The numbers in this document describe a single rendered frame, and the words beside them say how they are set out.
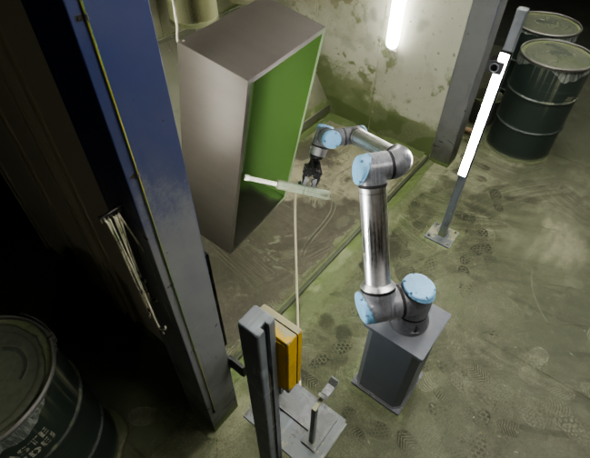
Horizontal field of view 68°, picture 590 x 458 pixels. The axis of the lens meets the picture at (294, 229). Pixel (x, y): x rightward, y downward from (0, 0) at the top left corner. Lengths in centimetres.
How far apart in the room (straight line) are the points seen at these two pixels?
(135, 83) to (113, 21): 14
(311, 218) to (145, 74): 247
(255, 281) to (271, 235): 43
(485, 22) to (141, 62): 286
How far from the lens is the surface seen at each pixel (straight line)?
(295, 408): 177
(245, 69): 182
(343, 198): 360
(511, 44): 270
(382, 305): 191
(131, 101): 110
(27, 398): 196
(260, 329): 94
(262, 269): 308
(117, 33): 104
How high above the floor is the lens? 244
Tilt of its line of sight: 46 degrees down
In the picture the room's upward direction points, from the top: straight up
